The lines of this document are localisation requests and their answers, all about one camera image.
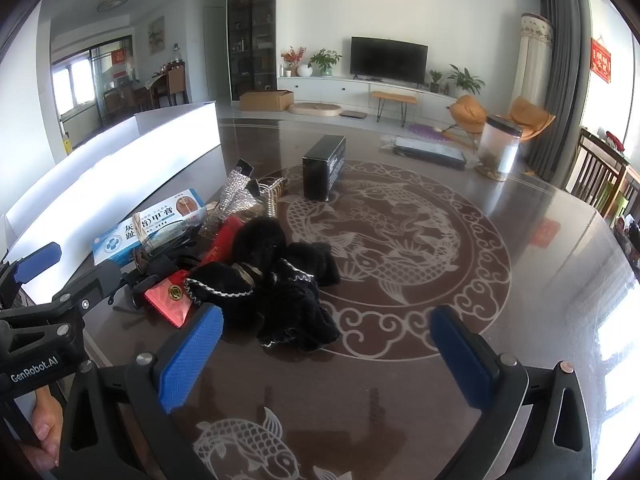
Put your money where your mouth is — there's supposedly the red fabric accessory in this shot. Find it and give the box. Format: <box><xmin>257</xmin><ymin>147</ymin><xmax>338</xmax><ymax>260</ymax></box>
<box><xmin>200</xmin><ymin>215</ymin><xmax>248</xmax><ymax>267</ymax></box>

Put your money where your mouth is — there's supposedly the purple floor mat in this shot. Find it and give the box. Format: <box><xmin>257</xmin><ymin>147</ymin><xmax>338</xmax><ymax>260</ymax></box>
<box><xmin>407</xmin><ymin>124</ymin><xmax>453</xmax><ymax>143</ymax></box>

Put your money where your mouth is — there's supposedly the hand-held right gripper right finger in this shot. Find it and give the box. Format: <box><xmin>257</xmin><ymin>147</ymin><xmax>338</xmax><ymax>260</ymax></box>
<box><xmin>430</xmin><ymin>304</ymin><xmax>596</xmax><ymax>480</ymax></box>

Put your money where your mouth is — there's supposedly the clear plastic jar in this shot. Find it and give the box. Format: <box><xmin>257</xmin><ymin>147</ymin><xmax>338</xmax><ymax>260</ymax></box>
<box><xmin>475</xmin><ymin>115</ymin><xmax>523</xmax><ymax>182</ymax></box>

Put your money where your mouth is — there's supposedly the red envelope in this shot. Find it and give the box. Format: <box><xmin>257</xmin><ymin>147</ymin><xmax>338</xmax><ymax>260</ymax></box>
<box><xmin>144</xmin><ymin>270</ymin><xmax>201</xmax><ymax>329</ymax></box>

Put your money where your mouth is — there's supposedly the black fluffy scrunchie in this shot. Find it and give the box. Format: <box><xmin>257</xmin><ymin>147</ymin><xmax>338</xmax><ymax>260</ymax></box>
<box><xmin>227</xmin><ymin>216</ymin><xmax>288</xmax><ymax>267</ymax></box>

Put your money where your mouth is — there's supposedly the large leafy potted plant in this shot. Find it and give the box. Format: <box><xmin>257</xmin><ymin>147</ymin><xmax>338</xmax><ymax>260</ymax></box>
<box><xmin>447</xmin><ymin>64</ymin><xmax>486</xmax><ymax>97</ymax></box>

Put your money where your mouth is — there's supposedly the wooden bench with hairpin legs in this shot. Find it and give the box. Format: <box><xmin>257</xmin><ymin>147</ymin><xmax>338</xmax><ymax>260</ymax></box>
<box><xmin>370</xmin><ymin>91</ymin><xmax>418</xmax><ymax>127</ymax></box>

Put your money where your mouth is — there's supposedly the air conditioner with fabric cover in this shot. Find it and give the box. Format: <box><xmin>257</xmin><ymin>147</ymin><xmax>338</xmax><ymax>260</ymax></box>
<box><xmin>514</xmin><ymin>12</ymin><xmax>555</xmax><ymax>111</ymax></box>

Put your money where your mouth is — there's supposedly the person's left hand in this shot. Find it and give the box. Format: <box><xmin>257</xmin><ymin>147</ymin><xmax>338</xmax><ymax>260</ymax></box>
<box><xmin>30</xmin><ymin>389</ymin><xmax>68</xmax><ymax>468</ymax></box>

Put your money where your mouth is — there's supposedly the white television cabinet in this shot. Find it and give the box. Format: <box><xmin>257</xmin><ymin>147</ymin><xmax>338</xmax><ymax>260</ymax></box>
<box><xmin>276</xmin><ymin>75</ymin><xmax>463</xmax><ymax>121</ymax></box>

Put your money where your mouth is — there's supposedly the flat screen television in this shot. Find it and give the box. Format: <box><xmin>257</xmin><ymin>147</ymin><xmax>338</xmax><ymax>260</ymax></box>
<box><xmin>350</xmin><ymin>36</ymin><xmax>429</xmax><ymax>84</ymax></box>

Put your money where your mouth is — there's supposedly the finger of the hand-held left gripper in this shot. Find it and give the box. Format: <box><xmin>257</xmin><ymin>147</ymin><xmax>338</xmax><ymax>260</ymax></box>
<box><xmin>0</xmin><ymin>262</ymin><xmax>126</xmax><ymax>356</ymax></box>
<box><xmin>0</xmin><ymin>241</ymin><xmax>62</xmax><ymax>306</ymax></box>

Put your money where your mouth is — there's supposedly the rhinestone star hair clip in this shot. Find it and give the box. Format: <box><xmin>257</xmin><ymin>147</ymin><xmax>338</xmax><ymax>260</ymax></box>
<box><xmin>255</xmin><ymin>176</ymin><xmax>288</xmax><ymax>218</ymax></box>

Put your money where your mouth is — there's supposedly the brown cardboard box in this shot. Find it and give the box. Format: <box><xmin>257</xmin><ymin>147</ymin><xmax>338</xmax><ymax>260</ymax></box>
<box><xmin>239</xmin><ymin>89</ymin><xmax>295</xmax><ymax>112</ymax></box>

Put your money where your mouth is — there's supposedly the dark brown hair clip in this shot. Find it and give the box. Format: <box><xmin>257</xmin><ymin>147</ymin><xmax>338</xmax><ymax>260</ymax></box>
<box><xmin>112</xmin><ymin>240</ymin><xmax>201</xmax><ymax>313</ymax></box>

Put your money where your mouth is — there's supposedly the blue white medicine box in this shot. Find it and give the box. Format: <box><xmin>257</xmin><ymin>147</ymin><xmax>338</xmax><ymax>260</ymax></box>
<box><xmin>92</xmin><ymin>188</ymin><xmax>208</xmax><ymax>267</ymax></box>

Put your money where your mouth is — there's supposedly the orange flower bouquet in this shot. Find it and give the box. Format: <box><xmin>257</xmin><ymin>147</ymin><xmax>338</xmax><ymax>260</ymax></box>
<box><xmin>280</xmin><ymin>46</ymin><xmax>307</xmax><ymax>78</ymax></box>

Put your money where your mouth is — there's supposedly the rhinestone bow hair clip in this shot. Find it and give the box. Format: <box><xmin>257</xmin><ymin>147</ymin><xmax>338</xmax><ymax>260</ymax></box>
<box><xmin>215</xmin><ymin>158</ymin><xmax>261</xmax><ymax>218</ymax></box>

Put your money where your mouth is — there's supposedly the dark glass display cabinet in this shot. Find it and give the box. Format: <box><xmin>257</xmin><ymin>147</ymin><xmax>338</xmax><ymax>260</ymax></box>
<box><xmin>227</xmin><ymin>0</ymin><xmax>278</xmax><ymax>103</ymax></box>

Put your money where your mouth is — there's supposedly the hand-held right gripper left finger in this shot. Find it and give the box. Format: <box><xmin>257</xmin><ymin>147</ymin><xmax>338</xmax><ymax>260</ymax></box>
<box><xmin>52</xmin><ymin>304</ymin><xmax>236</xmax><ymax>480</ymax></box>

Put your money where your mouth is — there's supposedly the orange lounge chair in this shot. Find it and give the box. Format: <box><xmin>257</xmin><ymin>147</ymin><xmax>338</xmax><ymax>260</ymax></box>
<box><xmin>446</xmin><ymin>94</ymin><xmax>488</xmax><ymax>136</ymax></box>
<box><xmin>492</xmin><ymin>96</ymin><xmax>556</xmax><ymax>146</ymax></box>

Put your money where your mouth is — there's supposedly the black flat package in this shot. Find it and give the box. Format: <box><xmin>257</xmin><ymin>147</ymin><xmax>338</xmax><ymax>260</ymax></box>
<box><xmin>392</xmin><ymin>135</ymin><xmax>468</xmax><ymax>170</ymax></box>

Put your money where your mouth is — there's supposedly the dark wooden chair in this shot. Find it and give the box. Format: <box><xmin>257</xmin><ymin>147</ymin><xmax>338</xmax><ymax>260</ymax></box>
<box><xmin>565</xmin><ymin>127</ymin><xmax>640</xmax><ymax>221</ymax></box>

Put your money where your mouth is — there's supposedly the black cloth with white trim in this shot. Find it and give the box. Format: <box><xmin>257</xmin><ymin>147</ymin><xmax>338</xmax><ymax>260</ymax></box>
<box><xmin>187</xmin><ymin>242</ymin><xmax>342</xmax><ymax>352</ymax></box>

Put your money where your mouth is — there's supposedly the framed wall painting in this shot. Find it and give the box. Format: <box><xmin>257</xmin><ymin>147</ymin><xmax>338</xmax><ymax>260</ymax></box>
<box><xmin>148</xmin><ymin>15</ymin><xmax>166</xmax><ymax>57</ymax></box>

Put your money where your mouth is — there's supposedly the grey curtain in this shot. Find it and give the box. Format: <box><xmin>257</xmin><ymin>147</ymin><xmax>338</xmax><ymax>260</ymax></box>
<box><xmin>522</xmin><ymin>0</ymin><xmax>593</xmax><ymax>183</ymax></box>

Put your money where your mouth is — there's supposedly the brown dining chair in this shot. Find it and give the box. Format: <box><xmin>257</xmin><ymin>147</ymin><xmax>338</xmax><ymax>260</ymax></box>
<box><xmin>165</xmin><ymin>65</ymin><xmax>190</xmax><ymax>107</ymax></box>

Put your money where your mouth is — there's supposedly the black box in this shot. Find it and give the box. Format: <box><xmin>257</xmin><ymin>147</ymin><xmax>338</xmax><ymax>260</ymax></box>
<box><xmin>302</xmin><ymin>135</ymin><xmax>347</xmax><ymax>202</ymax></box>

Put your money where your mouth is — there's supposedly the red wall hanging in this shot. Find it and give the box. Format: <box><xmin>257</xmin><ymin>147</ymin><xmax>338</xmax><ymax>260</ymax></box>
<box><xmin>590</xmin><ymin>36</ymin><xmax>615</xmax><ymax>83</ymax></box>

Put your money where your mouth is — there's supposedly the red paper square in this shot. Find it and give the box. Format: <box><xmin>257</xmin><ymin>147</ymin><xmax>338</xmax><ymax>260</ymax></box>
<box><xmin>530</xmin><ymin>220</ymin><xmax>561</xmax><ymax>248</ymax></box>

